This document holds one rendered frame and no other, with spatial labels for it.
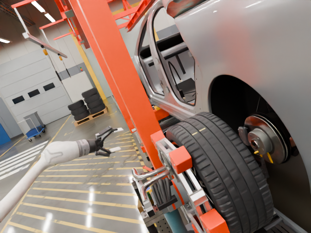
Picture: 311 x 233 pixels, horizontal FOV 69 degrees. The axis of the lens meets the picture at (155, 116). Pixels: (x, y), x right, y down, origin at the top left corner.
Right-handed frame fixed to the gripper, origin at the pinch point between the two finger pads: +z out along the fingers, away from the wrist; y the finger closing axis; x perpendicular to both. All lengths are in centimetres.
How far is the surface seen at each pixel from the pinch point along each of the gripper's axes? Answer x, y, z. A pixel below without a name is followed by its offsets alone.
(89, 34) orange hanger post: 221, 25, 71
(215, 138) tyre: -51, 27, 17
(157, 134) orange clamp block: -13.0, 6.6, 17.8
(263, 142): -55, 17, 59
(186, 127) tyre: -35.5, 24.2, 14.7
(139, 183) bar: -29.0, -9.6, -3.5
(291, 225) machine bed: -81, -50, 101
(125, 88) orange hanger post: 24.2, 22.3, 15.5
